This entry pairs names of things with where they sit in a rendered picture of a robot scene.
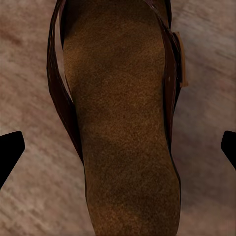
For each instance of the sandal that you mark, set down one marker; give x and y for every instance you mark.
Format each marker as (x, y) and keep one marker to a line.
(124, 69)

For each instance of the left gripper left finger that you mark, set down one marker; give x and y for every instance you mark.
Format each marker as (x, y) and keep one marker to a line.
(12, 146)

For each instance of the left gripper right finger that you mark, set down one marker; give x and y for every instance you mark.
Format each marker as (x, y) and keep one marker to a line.
(228, 145)

